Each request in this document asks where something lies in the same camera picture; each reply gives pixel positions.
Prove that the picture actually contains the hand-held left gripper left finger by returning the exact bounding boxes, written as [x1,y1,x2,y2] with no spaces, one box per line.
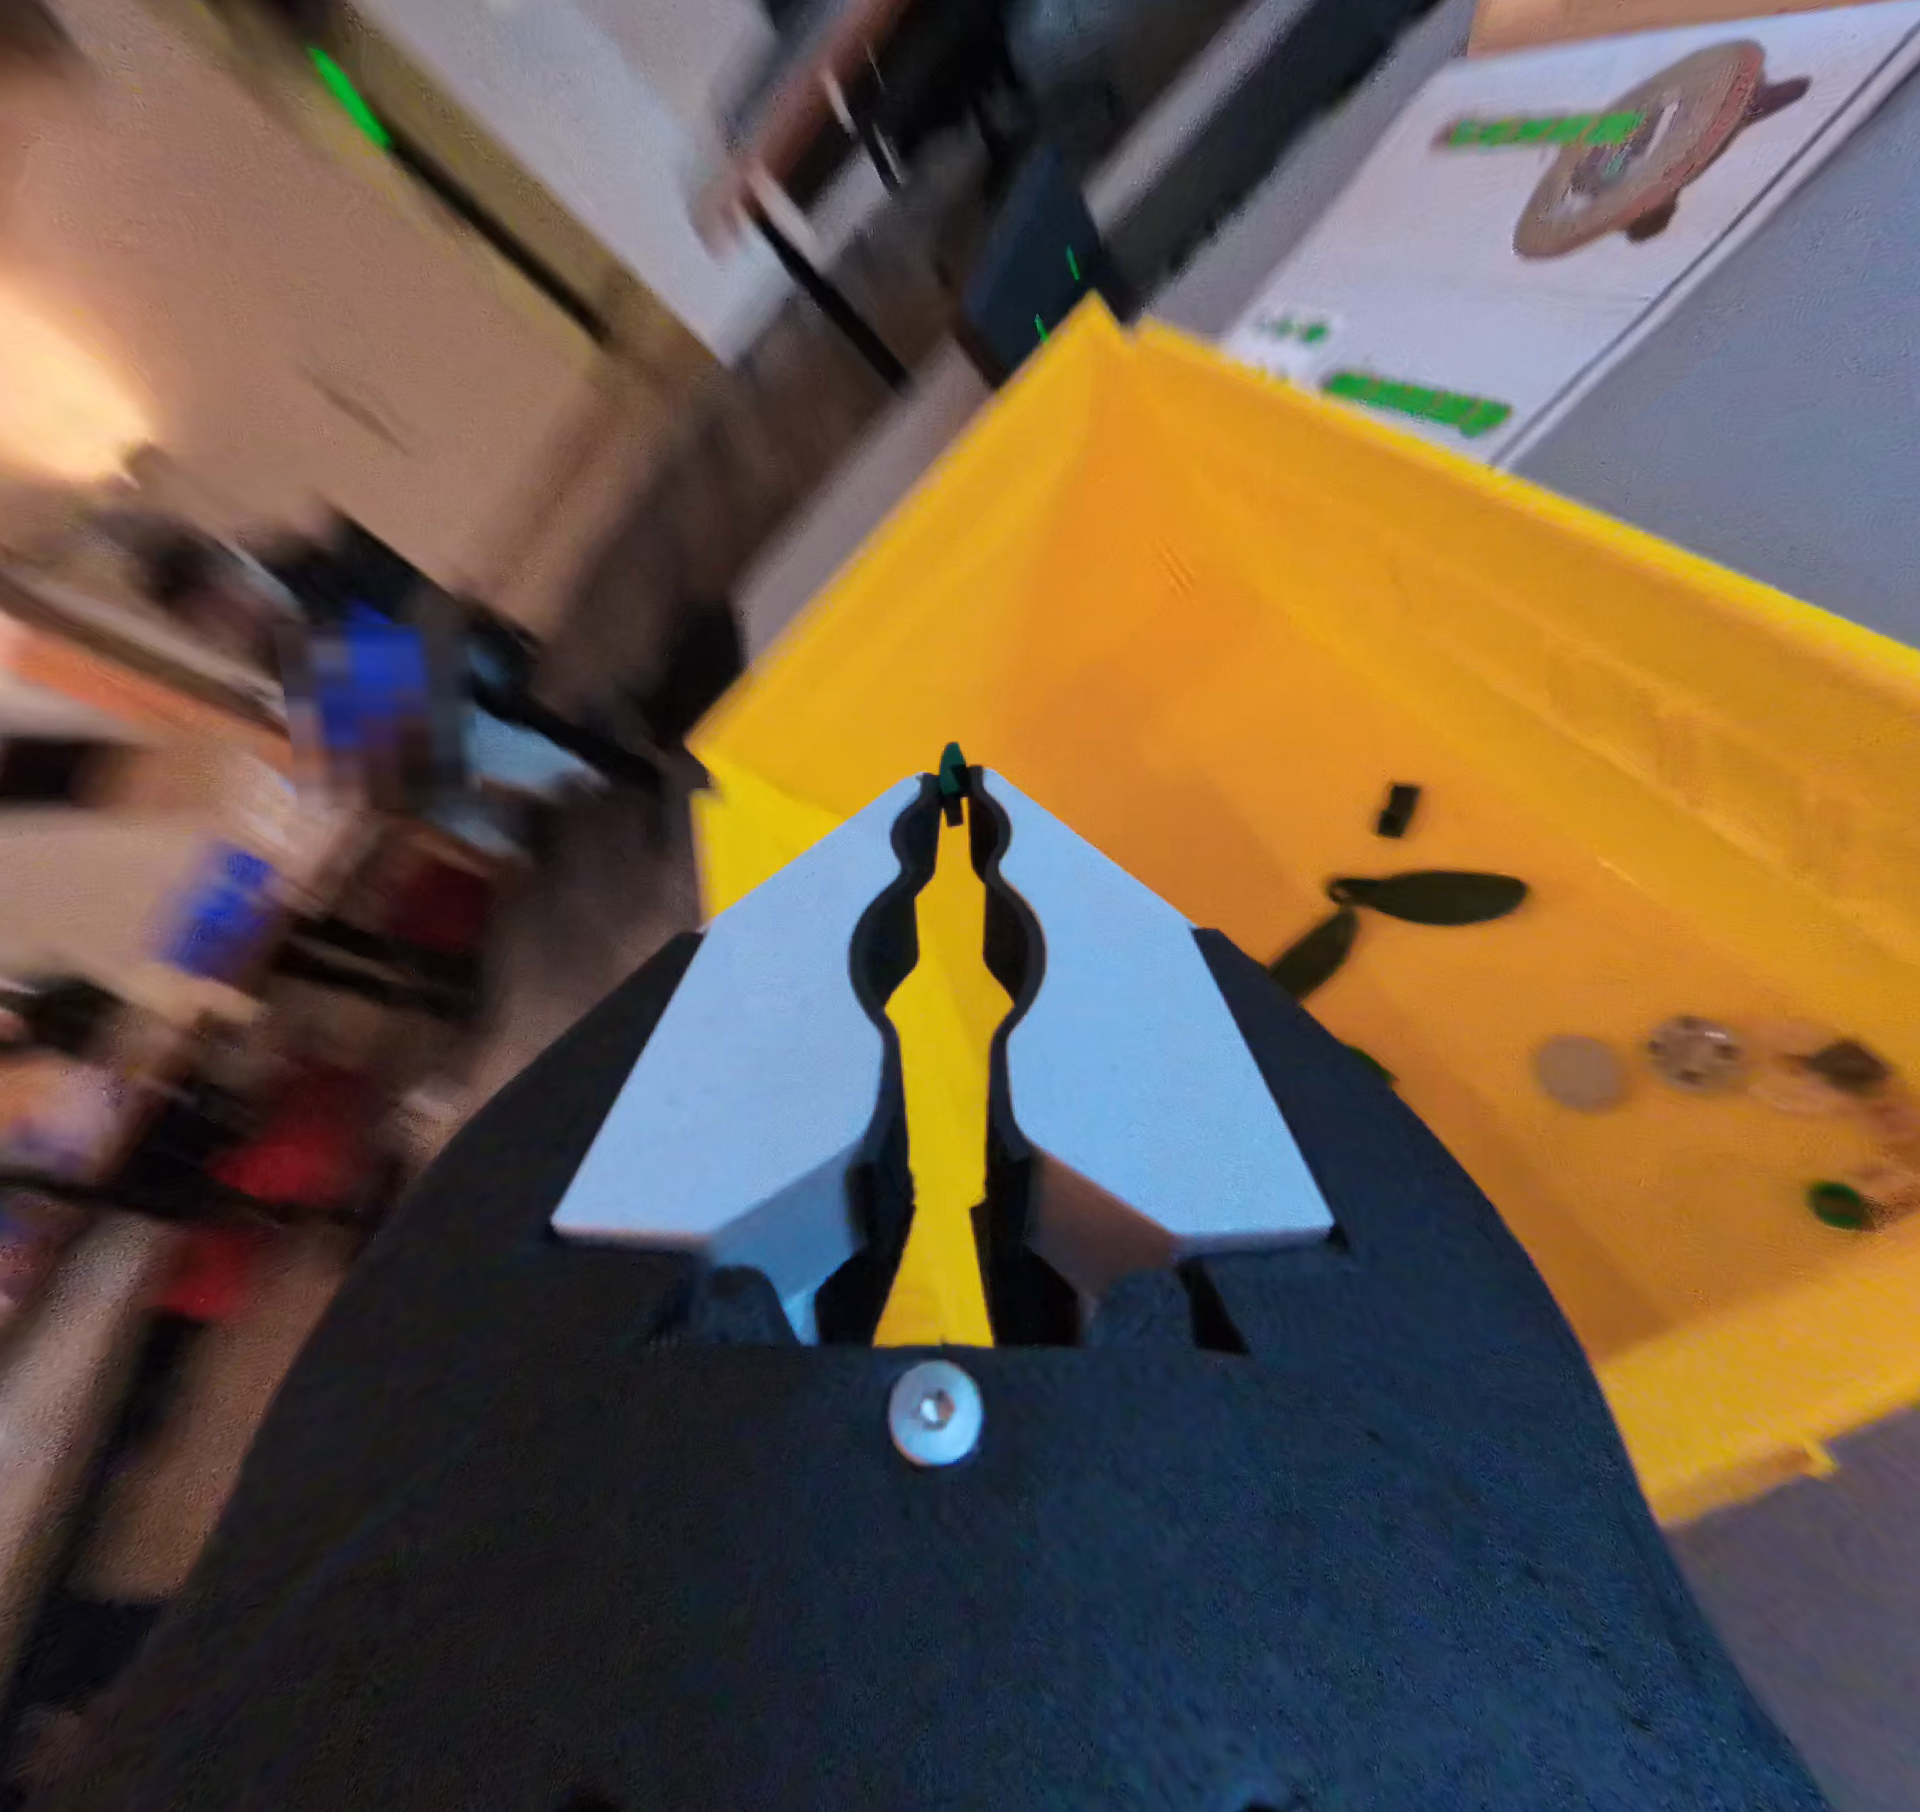
[552,775,920,1347]

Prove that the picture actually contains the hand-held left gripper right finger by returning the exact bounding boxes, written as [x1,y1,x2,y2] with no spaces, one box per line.
[965,769,1334,1347]

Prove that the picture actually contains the yellow plastic bin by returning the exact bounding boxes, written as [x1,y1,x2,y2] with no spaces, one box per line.
[685,294,1920,1531]

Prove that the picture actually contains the small dark green leaf brick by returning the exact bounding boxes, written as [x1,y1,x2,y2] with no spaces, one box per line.
[1265,908,1362,1002]

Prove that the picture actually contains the large dark green leaf brick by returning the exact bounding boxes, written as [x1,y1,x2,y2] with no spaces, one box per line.
[1326,870,1531,931]

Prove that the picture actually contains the flat grey round brick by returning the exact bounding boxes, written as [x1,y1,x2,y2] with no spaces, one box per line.
[1531,1035,1631,1115]

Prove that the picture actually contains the studded grey round brick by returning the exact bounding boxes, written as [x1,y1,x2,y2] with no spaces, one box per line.
[1646,1015,1749,1093]

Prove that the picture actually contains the black electronic device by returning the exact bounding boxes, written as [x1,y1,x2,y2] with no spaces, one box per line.
[959,139,1128,391]

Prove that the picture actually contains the instruction booklet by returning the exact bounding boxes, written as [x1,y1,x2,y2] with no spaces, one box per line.
[1222,0,1920,473]

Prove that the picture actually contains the wooden table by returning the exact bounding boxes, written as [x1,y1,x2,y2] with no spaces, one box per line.
[691,0,1022,262]

